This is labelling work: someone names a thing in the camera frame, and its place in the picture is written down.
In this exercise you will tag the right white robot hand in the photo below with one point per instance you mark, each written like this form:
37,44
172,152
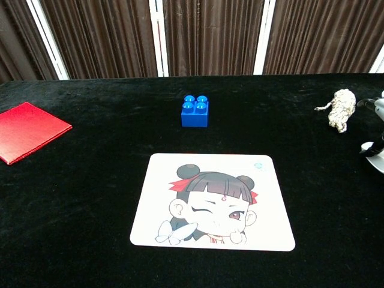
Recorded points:
379,109

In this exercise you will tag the cartoon girl mouse pad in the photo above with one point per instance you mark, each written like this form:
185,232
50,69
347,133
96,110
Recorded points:
156,180

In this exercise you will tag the brown pleated curtain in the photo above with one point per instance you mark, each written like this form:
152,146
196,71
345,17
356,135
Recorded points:
324,36
99,36
210,36
18,39

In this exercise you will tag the blue building block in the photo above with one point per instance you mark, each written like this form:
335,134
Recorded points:
195,118

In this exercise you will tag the black velvet table cloth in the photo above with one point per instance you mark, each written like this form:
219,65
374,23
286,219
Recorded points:
90,210

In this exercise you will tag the red flat box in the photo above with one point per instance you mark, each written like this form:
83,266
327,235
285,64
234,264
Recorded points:
27,132

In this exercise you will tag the white metal frame post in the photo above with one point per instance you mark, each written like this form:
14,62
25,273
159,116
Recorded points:
264,36
378,63
48,39
159,39

